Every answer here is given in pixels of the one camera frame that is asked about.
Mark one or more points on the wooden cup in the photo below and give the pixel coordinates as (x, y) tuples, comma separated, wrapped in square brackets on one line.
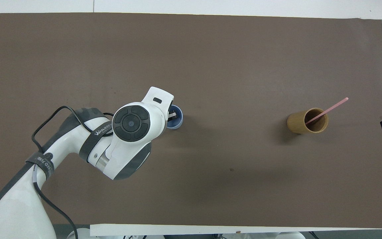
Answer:
[(295, 124)]

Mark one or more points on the pink straw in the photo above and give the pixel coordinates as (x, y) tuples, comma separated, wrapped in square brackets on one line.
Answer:
[(333, 106)]

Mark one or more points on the blue cup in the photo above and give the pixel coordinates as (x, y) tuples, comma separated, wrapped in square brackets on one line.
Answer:
[(178, 122)]

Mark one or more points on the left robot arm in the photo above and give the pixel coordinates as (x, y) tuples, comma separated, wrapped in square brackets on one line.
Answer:
[(78, 142)]

